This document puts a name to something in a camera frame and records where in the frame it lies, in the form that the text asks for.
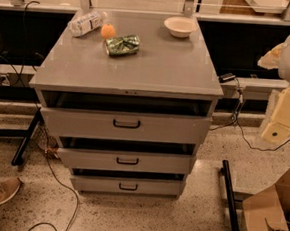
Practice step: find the grey middle drawer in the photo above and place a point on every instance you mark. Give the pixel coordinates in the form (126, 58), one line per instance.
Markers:
(126, 161)

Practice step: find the clear plastic water bottle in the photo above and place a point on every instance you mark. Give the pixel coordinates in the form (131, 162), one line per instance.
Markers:
(86, 23)

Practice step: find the grey drawer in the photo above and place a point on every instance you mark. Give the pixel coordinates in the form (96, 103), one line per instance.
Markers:
(127, 185)
(126, 126)
(126, 161)

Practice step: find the brown cardboard box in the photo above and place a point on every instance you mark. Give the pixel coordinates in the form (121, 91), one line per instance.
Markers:
(268, 209)

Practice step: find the grey bottom drawer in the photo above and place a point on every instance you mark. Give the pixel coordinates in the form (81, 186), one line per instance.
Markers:
(127, 185)

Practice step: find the black table leg left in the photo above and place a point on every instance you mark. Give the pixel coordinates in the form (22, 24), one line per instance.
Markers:
(24, 134)

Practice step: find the crushed green can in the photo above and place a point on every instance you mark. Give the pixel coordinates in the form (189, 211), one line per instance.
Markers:
(126, 45)

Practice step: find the grey drawer cabinet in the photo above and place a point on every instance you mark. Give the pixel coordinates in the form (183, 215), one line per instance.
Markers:
(167, 76)

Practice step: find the orange fruit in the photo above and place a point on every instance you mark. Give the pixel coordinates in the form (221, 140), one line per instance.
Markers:
(107, 31)

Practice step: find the grey top drawer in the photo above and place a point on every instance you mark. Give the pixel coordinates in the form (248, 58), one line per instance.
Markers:
(126, 126)

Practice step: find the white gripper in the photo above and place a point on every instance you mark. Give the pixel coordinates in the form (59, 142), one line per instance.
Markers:
(278, 129)

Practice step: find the black metal floor bar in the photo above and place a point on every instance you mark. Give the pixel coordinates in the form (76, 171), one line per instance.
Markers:
(230, 196)

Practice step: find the small black device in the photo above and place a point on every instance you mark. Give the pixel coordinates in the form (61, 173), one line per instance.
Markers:
(226, 78)

